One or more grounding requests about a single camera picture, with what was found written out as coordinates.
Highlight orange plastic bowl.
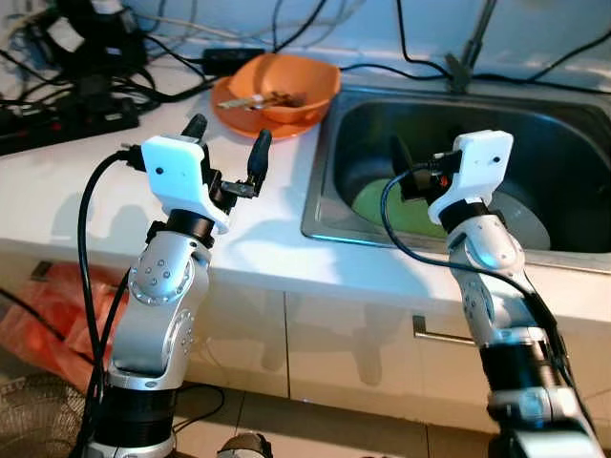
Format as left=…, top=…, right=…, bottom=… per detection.
left=218, top=52, right=342, bottom=127

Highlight white kitchen cabinet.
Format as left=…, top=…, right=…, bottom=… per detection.
left=0, top=248, right=611, bottom=435

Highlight green plate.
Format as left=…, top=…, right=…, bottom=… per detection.
left=351, top=177, right=450, bottom=239

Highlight metal fork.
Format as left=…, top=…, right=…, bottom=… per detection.
left=265, top=90, right=308, bottom=106

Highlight black power adapter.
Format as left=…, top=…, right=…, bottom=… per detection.
left=202, top=48, right=266, bottom=75

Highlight dark metal faucet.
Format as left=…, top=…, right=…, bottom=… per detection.
left=444, top=0, right=499, bottom=94

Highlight grey bowl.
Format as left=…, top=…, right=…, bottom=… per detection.
left=487, top=191, right=552, bottom=251

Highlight stainless steel sink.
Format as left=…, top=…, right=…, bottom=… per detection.
left=302, top=84, right=611, bottom=276

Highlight black power strip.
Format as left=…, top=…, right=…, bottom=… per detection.
left=0, top=95, right=139, bottom=156

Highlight orange plastic bag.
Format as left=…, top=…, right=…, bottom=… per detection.
left=0, top=262, right=125, bottom=368

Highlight grey robot foot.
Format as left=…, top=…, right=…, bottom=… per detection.
left=218, top=431, right=273, bottom=458

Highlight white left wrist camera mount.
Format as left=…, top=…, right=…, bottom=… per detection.
left=140, top=135, right=233, bottom=235

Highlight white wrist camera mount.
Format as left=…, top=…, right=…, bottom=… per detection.
left=140, top=135, right=233, bottom=235
left=427, top=130, right=515, bottom=226

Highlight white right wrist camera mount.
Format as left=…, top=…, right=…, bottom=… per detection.
left=427, top=130, right=515, bottom=226

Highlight black wall cable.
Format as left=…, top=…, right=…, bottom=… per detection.
left=394, top=0, right=452, bottom=77

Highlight metal wire rack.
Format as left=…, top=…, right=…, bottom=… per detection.
left=0, top=372, right=87, bottom=458

